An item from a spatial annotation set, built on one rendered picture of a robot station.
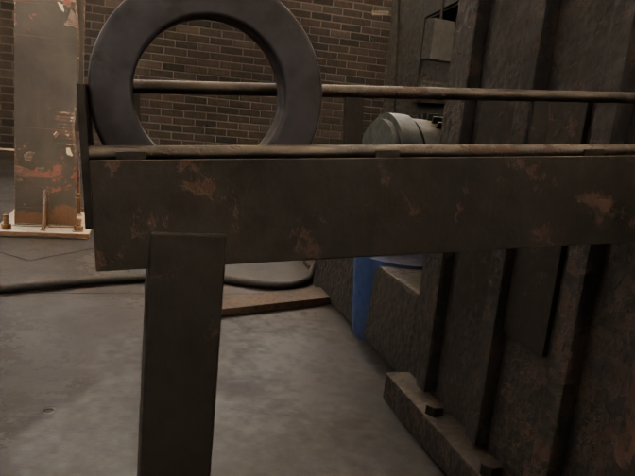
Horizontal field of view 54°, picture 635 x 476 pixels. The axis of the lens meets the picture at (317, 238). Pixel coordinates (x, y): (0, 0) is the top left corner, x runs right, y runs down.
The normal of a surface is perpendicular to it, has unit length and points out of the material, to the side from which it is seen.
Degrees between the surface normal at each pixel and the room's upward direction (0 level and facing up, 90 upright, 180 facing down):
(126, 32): 90
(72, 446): 0
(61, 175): 91
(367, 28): 90
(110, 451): 0
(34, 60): 90
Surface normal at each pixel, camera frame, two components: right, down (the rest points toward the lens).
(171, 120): 0.28, 0.22
